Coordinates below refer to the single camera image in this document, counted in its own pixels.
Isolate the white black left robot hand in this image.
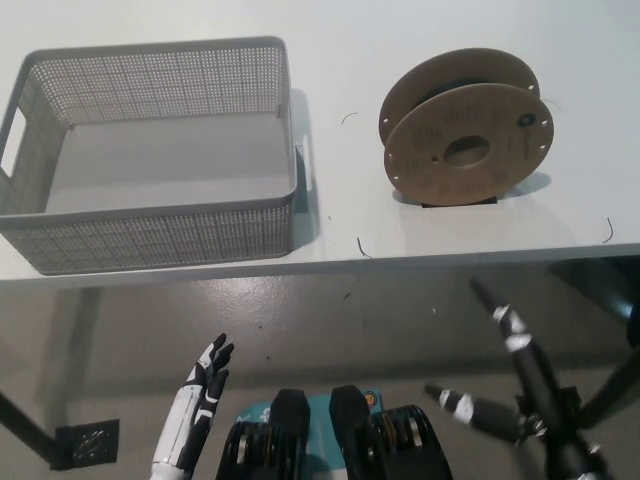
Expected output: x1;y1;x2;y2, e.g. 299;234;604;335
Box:
151;333;236;476

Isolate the black table leg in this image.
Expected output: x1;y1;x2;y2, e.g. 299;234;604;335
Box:
0;388;69;472
579;344;640;431

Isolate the black floor tape patch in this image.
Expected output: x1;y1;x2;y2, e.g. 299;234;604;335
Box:
51;418;121;472

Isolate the black tape patch on table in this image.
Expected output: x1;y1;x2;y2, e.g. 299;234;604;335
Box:
420;195;500;209

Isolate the dark blue object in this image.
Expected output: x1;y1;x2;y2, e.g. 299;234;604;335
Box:
626;304;640;348

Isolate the brown cardboard filament spool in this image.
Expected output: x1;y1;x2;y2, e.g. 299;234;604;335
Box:
378;47;556;206

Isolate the teal box with white logo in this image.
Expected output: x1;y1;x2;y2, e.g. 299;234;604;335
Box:
234;387;385;480

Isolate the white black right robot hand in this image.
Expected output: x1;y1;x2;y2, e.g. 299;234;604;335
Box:
423;278;610;480

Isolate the grey perforated plastic basket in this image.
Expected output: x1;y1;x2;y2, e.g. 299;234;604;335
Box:
0;34;316;277

